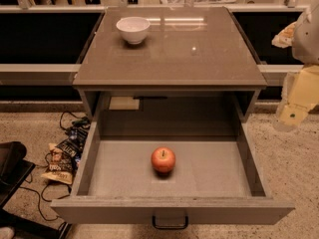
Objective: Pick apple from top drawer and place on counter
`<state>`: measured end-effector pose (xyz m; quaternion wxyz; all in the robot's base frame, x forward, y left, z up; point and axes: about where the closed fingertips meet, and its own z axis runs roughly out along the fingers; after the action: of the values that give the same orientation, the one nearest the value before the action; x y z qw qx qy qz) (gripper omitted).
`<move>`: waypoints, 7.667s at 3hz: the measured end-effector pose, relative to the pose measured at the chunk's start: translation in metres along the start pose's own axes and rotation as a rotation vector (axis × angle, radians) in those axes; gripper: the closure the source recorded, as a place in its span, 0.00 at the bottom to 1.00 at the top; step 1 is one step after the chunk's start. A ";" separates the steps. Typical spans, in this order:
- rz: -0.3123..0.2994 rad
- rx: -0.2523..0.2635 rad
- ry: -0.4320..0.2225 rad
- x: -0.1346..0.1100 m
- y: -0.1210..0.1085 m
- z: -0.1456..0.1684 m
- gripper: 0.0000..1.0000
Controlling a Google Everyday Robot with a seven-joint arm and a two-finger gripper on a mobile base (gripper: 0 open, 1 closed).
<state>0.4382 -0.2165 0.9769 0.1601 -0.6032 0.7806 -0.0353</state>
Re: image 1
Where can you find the orange snack bag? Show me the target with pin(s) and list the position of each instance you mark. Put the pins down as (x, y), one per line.
(60, 166)

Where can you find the white ceramic bowl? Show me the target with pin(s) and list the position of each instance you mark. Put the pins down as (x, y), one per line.
(133, 29)

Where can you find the grey rail left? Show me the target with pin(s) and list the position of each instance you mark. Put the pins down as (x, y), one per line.
(38, 74)

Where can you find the grey cabinet with glossy top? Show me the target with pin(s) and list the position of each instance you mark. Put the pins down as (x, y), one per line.
(187, 51)

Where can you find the dark snack bag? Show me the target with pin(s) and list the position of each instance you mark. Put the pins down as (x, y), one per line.
(75, 141)

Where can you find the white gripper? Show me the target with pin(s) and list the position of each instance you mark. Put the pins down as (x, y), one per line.
(308, 39)

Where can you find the black drawer handle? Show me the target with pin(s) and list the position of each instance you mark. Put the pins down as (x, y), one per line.
(170, 224)

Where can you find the white label inside cabinet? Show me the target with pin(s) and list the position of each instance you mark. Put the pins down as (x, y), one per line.
(124, 104)

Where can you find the grey rail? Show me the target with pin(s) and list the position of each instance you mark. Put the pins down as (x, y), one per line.
(275, 74)
(38, 74)

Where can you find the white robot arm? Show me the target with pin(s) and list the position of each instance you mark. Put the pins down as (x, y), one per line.
(303, 37)

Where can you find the grey open top drawer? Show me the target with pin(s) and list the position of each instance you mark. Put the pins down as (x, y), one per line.
(216, 179)

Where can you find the grey rail right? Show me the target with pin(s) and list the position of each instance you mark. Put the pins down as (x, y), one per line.
(275, 74)

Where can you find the red apple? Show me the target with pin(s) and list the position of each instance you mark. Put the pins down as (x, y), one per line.
(163, 160)

